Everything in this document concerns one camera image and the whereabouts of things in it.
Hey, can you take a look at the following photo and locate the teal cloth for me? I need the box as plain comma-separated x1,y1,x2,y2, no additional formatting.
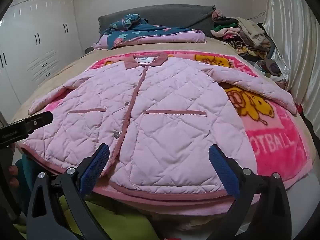
14,152,52,218

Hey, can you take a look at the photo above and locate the person's left hand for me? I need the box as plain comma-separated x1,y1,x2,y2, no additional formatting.
8,164,20,189

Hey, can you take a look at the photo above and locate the yellow-green cloth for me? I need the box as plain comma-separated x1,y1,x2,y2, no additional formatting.
12,195,155,240

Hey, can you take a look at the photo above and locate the pink quilted jacket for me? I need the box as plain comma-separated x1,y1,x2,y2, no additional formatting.
28,53,298,197

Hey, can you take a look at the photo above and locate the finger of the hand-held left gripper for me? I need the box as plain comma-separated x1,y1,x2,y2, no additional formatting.
22,111,54,134

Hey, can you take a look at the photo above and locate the shiny white curtain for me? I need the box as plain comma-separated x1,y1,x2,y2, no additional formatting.
262,0,320,120

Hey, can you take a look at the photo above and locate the pile of mixed clothes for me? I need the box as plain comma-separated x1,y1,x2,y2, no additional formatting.
210,10,288,83

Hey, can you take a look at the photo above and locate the grey headboard cover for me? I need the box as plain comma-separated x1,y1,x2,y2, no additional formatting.
98,4,216,34

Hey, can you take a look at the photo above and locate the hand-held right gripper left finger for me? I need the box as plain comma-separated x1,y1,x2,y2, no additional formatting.
26,143,110,240

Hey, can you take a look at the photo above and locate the teal floral quilt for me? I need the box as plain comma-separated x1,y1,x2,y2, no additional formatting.
92,14,207,50

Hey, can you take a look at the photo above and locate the pink printed blanket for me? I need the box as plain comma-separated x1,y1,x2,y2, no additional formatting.
19,51,313,205

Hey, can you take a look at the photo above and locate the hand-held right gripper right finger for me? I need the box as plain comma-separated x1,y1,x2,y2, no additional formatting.
209,144,292,240

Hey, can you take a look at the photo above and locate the white wardrobe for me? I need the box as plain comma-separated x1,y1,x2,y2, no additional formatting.
0,0,84,120

